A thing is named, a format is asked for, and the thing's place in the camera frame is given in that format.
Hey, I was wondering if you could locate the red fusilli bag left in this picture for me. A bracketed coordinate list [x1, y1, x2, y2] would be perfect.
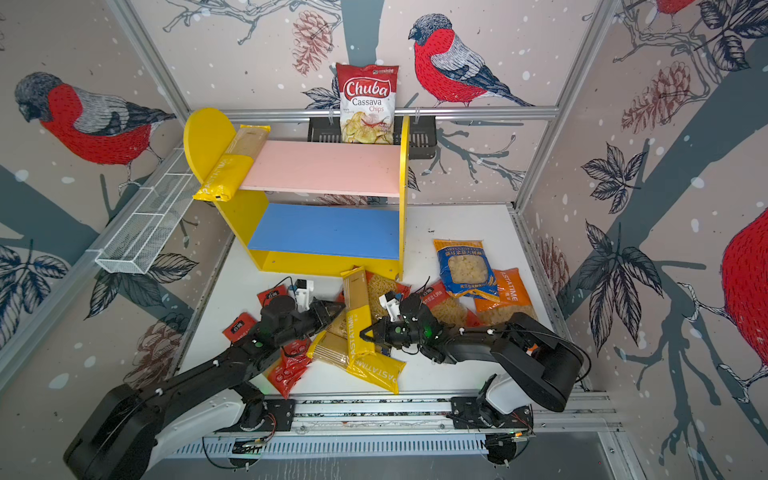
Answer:
[340, 268, 410, 322]

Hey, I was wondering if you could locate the red spaghetti pack inner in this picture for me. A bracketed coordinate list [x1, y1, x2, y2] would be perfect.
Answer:
[257, 284, 289, 307]

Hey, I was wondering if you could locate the orange pasta bag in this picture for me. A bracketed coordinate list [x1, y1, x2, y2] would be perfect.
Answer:
[474, 268, 537, 325]

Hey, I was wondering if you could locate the blue orecchiette pasta bag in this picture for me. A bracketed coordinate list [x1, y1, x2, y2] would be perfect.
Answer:
[433, 239, 499, 301]

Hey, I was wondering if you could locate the black wall basket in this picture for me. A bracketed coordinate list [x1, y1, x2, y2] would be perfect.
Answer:
[307, 116, 438, 160]

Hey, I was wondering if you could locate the Chuba cassava chips bag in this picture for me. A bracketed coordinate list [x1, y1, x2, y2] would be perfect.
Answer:
[336, 63, 399, 145]

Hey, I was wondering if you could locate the red spaghetti pack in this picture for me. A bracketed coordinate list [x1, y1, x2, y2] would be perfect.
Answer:
[257, 284, 289, 307]
[222, 312, 257, 344]

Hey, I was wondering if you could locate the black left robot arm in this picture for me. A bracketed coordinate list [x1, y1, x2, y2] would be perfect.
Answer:
[63, 296, 345, 479]

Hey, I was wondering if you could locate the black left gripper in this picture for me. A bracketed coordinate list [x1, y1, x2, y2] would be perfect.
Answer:
[275, 299, 346, 349]

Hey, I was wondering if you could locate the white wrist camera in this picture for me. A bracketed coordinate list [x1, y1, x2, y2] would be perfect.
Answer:
[293, 278, 314, 310]
[379, 291, 402, 322]

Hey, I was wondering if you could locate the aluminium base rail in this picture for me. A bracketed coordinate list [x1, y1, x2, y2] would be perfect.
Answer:
[172, 392, 622, 462]

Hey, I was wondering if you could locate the yellow spaghetti pack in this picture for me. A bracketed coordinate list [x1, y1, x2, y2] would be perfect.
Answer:
[342, 267, 376, 360]
[193, 125, 271, 202]
[307, 333, 406, 395]

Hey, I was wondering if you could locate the red fusilli bag right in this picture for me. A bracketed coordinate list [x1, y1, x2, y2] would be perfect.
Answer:
[420, 280, 482, 328]

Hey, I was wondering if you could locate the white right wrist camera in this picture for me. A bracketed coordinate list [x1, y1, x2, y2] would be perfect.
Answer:
[379, 291, 402, 322]

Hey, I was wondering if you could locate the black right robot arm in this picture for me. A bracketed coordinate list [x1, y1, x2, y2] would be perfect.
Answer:
[356, 293, 589, 412]

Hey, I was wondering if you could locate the red fusilli bag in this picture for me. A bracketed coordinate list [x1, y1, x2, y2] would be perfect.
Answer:
[340, 268, 410, 322]
[420, 280, 482, 328]

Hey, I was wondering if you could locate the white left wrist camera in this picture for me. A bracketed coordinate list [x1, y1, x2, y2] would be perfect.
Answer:
[293, 278, 314, 310]

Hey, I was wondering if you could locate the white wire wall basket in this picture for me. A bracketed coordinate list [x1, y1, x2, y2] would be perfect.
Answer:
[95, 147, 200, 274]

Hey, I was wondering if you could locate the yellow wooden shelf unit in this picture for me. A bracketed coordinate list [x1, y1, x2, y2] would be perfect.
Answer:
[182, 107, 412, 280]

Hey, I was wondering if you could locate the red spaghetti pack outer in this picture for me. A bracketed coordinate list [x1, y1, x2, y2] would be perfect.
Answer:
[222, 312, 257, 344]

